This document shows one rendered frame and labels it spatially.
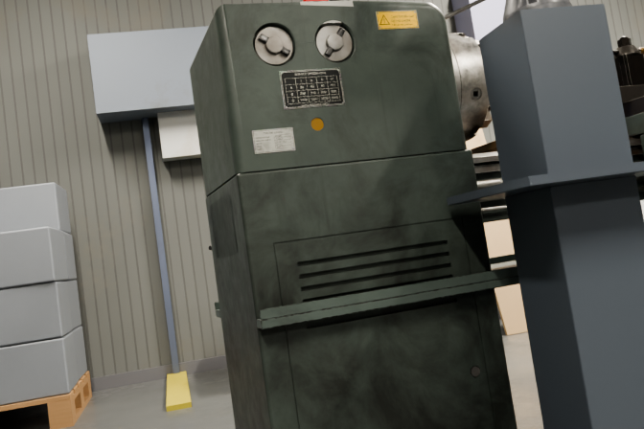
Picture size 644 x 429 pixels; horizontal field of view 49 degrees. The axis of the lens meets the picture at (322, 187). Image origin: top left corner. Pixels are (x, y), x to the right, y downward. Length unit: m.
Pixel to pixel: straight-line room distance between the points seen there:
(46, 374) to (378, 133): 2.50
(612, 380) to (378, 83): 0.83
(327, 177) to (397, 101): 0.27
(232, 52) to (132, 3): 3.46
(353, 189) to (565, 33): 0.57
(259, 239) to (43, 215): 2.72
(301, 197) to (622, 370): 0.76
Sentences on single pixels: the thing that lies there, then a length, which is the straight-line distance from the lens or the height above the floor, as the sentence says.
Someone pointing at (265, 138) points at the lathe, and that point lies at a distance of 1.62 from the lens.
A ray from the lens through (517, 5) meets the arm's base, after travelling 1.64.
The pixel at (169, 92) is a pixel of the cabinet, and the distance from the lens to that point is 4.60.
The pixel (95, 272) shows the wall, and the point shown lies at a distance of 4.78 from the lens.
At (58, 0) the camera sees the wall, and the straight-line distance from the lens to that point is 5.13.
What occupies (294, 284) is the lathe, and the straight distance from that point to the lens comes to 1.60.
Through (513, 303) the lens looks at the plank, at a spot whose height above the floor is 0.18.
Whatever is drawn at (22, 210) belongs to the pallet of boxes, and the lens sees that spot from 4.23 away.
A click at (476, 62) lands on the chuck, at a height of 1.11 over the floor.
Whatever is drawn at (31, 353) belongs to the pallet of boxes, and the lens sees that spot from 3.80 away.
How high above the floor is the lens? 0.67
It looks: 5 degrees up
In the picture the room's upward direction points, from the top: 8 degrees counter-clockwise
